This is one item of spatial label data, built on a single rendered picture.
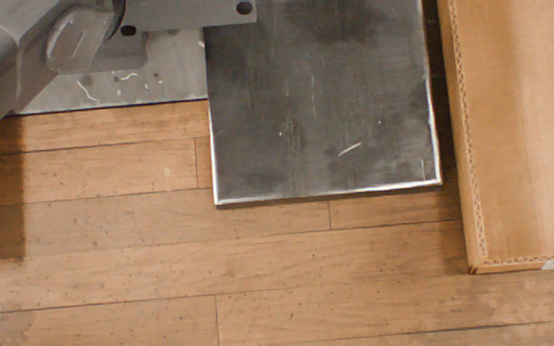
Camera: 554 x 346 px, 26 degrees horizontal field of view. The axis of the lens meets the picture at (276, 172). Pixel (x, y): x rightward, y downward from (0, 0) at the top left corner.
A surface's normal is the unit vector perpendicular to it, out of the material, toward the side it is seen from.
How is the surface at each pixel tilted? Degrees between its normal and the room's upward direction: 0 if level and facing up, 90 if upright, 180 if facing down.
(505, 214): 0
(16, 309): 0
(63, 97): 0
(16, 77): 87
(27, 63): 90
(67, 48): 90
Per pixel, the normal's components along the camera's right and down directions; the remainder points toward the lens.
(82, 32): 0.85, 0.50
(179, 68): -0.04, -0.25
